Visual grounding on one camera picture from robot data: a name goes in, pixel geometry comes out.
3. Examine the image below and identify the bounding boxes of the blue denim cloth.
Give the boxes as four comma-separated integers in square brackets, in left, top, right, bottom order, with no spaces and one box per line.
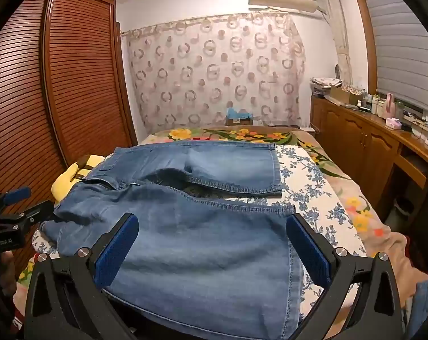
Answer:
[405,278,428,340]

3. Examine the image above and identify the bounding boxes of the blue topped cardboard box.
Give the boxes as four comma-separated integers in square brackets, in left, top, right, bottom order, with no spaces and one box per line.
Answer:
[225,107,253,126]

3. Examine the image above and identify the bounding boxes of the colourful floral blanket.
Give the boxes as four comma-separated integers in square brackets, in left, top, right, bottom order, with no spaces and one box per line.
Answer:
[18,126,428,326]

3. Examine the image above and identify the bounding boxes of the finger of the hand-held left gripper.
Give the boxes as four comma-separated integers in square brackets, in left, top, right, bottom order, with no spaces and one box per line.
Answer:
[0,200,55,228]
[0,186,31,217]

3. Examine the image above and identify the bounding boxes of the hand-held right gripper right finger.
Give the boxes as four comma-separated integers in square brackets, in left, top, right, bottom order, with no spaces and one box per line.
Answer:
[286,213,403,340]

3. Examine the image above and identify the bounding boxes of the open cardboard box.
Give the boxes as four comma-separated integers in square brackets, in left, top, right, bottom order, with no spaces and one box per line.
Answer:
[329,87,363,105]

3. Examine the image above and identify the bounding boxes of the beige gathered curtain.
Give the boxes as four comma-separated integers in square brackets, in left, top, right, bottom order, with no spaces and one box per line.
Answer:
[318,0,352,86]

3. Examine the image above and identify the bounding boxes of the wooden cabinet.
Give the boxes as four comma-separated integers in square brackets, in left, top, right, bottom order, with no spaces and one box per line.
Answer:
[310,95,428,199]

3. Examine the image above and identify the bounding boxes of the grey window blind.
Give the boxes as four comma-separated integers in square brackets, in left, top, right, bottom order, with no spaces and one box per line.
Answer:
[359,0,428,114]

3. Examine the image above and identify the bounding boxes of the sheer curtain with circles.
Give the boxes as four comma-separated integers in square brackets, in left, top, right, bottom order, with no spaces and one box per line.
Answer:
[121,11,307,131]

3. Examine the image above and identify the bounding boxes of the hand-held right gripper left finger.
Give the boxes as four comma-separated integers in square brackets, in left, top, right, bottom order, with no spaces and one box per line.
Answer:
[24,212,140,340]

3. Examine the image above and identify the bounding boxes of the blue denim pants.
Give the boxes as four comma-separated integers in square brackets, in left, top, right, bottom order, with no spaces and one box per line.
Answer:
[40,141,305,340]

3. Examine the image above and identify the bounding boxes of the group of white bottles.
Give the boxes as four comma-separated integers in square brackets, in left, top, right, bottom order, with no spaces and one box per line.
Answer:
[357,92,386,116]

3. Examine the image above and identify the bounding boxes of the brown slatted wooden wardrobe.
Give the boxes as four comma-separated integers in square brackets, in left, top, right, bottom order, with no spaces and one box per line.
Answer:
[0,0,138,280]

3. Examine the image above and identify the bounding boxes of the yellow plush toy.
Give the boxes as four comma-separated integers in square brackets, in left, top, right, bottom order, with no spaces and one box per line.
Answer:
[51,154,106,207]

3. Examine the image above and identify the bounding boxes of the stack of papers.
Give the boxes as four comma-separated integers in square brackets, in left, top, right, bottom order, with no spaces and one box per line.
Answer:
[309,77,344,96]

